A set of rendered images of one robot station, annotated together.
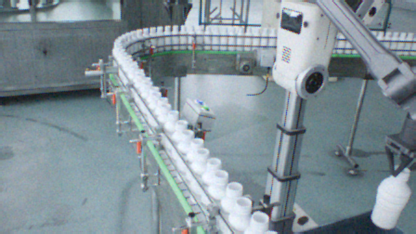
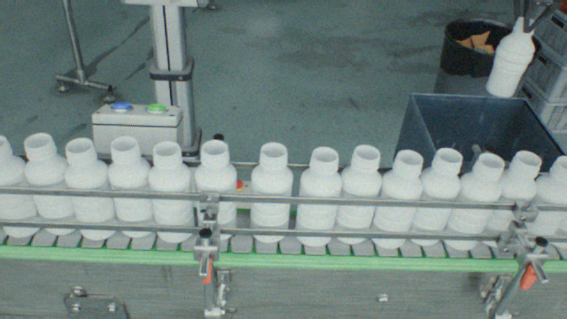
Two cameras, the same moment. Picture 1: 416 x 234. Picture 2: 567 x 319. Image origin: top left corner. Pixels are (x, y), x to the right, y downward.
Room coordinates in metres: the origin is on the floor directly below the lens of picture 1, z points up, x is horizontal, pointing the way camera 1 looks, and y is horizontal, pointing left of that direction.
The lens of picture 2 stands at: (0.86, 0.57, 1.58)
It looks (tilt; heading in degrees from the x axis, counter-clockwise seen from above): 40 degrees down; 291
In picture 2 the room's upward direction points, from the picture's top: 4 degrees clockwise
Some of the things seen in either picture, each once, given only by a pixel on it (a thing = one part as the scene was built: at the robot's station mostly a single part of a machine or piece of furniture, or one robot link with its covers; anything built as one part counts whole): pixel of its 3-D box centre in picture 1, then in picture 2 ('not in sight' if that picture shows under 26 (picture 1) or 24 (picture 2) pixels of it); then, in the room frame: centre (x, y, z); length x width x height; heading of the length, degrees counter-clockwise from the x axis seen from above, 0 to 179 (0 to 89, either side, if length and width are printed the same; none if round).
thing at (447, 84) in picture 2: not in sight; (472, 94); (0.75, -1.83, 0.32); 0.45 x 0.45 x 0.64
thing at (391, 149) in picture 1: (403, 159); (532, 7); (0.76, -0.47, 1.25); 0.07 x 0.07 x 0.09; 24
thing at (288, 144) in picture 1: (285, 162); (177, 124); (1.57, -0.40, 0.74); 0.11 x 0.11 x 0.40; 25
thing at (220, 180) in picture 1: (218, 201); (473, 202); (0.78, -0.04, 1.08); 0.06 x 0.06 x 0.17
